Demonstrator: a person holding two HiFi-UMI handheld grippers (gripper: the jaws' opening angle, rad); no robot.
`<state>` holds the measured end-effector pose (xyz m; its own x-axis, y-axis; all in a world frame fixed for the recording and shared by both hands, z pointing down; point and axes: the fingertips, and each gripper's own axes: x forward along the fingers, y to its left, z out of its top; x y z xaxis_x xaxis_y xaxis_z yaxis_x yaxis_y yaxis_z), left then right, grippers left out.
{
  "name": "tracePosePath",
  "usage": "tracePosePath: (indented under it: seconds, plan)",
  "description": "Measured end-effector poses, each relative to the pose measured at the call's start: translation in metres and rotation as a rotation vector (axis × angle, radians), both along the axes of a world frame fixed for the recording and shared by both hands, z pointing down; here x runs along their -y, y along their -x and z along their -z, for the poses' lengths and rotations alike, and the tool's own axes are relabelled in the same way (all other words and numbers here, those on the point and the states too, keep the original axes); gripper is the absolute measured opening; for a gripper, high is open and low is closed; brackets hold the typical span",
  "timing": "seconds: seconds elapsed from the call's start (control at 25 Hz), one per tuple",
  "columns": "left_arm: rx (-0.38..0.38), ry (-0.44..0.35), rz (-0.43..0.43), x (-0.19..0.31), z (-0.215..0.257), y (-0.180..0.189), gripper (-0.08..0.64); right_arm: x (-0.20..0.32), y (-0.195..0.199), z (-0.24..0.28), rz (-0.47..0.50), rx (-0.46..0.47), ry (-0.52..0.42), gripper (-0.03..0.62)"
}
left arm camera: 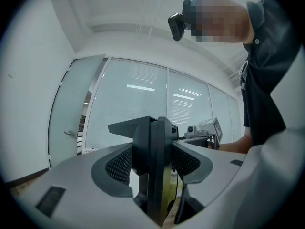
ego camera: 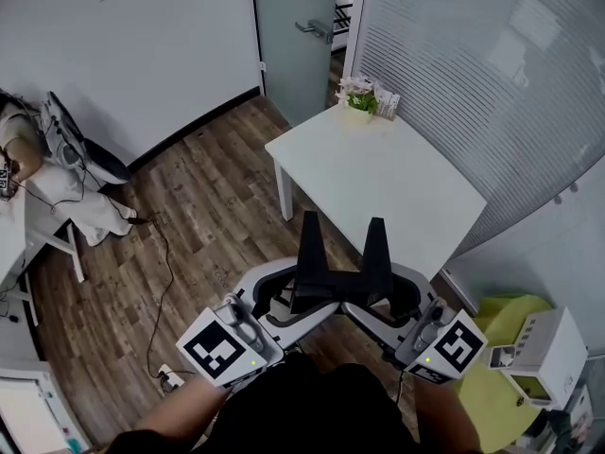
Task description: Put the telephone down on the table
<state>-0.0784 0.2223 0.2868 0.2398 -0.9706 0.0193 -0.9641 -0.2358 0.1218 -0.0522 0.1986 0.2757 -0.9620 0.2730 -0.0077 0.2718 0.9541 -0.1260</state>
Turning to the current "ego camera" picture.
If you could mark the white power strip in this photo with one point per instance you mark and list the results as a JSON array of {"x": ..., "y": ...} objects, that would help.
[{"x": 170, "y": 376}]

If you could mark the black slatted rack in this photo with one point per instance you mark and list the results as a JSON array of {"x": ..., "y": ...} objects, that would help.
[{"x": 342, "y": 12}]

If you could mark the white box appliance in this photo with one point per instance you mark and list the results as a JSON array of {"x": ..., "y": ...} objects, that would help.
[{"x": 553, "y": 353}]

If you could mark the small white open box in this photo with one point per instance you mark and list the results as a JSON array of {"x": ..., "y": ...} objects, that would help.
[{"x": 502, "y": 356}]

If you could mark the green corrugated stool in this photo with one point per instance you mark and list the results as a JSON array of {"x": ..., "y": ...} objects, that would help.
[{"x": 491, "y": 395}]

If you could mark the white work desk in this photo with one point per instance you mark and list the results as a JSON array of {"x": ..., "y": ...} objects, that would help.
[{"x": 12, "y": 234}]

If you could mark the white cabinet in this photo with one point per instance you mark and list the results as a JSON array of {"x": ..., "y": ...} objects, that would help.
[{"x": 28, "y": 409}]

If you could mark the frosted glass door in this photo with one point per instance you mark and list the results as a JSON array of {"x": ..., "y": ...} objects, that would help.
[{"x": 298, "y": 74}]

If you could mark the small card holder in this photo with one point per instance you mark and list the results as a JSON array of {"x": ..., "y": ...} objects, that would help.
[{"x": 388, "y": 104}]

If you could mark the potted pink flower plant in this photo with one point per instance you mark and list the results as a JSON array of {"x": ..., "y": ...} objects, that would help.
[{"x": 359, "y": 97}]

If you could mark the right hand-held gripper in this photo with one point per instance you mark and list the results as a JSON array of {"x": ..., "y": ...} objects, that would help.
[{"x": 456, "y": 345}]

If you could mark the person's left forearm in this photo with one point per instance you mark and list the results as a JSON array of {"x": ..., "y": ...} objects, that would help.
[{"x": 189, "y": 409}]

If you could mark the person's black clothing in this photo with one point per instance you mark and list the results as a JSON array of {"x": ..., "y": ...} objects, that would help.
[{"x": 307, "y": 409}]

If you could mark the person's right forearm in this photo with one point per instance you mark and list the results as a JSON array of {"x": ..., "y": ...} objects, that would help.
[{"x": 444, "y": 419}]

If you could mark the white square table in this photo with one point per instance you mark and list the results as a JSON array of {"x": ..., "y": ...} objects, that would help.
[{"x": 378, "y": 182}]

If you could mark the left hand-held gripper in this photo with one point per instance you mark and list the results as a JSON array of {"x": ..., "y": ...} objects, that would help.
[{"x": 215, "y": 348}]

